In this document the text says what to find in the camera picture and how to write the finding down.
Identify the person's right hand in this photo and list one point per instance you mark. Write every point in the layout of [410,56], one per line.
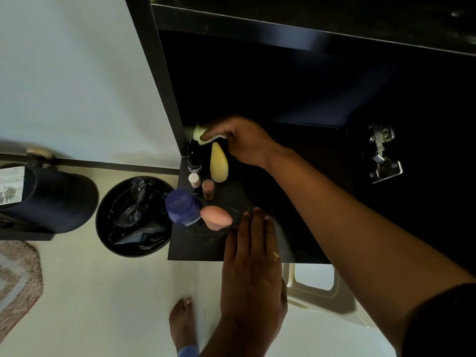
[249,141]

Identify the person's left hand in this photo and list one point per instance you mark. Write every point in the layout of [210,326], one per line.
[253,278]

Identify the yellow teardrop bottle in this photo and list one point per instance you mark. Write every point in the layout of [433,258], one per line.
[219,167]

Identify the yellow wet wipe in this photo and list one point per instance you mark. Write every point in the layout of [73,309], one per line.
[197,133]

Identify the small orange tube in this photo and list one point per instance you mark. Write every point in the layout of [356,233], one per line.
[208,185]

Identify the dark dropper bottle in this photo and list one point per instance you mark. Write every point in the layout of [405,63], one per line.
[194,168]

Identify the small white-capped bottle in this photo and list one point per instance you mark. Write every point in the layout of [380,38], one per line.
[193,179]

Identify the pink rounded bottle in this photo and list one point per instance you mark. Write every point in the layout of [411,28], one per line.
[215,218]

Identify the blue bottle with label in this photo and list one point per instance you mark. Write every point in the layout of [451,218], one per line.
[182,206]

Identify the black cabinet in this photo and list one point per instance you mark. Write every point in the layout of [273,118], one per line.
[260,29]

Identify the person's left forearm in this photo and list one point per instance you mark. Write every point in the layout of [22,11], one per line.
[238,345]

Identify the person's right forearm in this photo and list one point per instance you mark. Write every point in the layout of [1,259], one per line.
[353,234]

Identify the person's left foot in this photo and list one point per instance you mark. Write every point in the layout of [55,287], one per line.
[182,323]

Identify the person's blue trousers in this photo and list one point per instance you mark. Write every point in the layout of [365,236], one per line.
[187,352]

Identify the metal cabinet hinge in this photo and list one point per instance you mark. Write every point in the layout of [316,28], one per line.
[386,171]

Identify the black cabinet door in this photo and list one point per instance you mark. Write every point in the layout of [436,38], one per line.
[427,204]

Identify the person's black sleeve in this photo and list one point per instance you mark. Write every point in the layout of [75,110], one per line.
[446,323]

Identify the beige plastic stool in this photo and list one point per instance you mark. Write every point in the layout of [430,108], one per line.
[316,299]

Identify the black plastic bin liner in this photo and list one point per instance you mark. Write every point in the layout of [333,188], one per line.
[137,215]

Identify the black round trash bin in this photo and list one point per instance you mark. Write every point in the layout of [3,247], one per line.
[102,234]

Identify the black cylindrical bin with sticker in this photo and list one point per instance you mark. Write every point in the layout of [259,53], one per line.
[63,200]

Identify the black flat stand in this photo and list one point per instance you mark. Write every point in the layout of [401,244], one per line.
[26,236]

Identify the woven beige floor mat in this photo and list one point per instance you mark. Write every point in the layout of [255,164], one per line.
[18,286]

